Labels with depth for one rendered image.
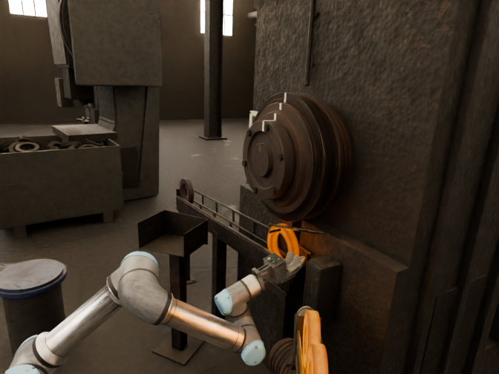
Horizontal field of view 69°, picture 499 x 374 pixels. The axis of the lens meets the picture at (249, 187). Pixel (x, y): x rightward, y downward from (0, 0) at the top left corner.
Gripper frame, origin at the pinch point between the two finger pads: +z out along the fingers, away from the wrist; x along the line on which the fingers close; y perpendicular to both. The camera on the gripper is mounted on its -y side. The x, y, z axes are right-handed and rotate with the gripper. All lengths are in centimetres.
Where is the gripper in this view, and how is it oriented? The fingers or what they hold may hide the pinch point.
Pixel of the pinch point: (302, 260)
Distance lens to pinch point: 139.5
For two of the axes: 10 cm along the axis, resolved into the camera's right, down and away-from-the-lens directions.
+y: -2.3, -8.7, -4.3
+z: 8.3, -4.1, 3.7
